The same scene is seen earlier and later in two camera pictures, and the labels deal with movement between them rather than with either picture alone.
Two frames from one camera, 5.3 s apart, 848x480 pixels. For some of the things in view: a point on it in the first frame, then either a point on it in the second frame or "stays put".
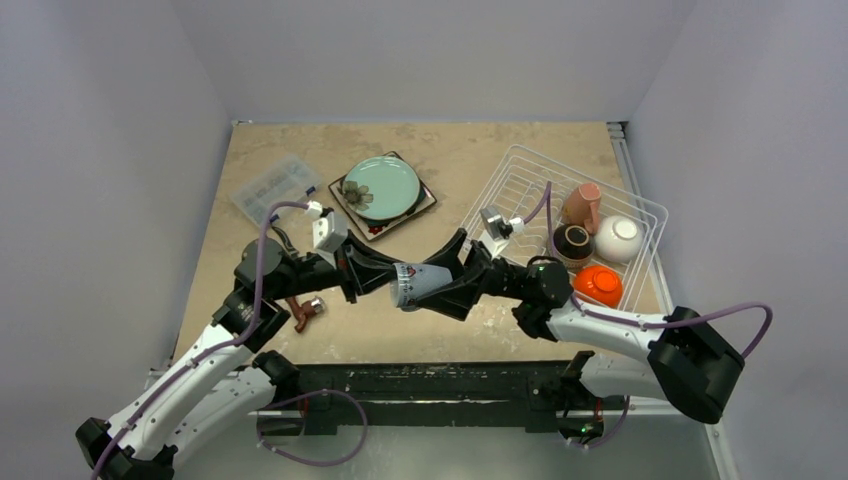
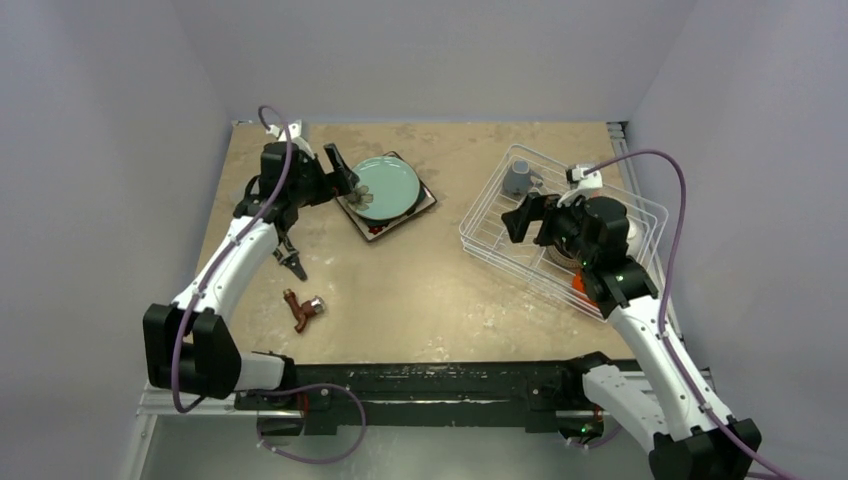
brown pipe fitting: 310,307 stays put
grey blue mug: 414,280 -> 519,178
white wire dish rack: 602,236 stays put
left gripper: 360,270 -> 328,184
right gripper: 477,270 -> 535,220
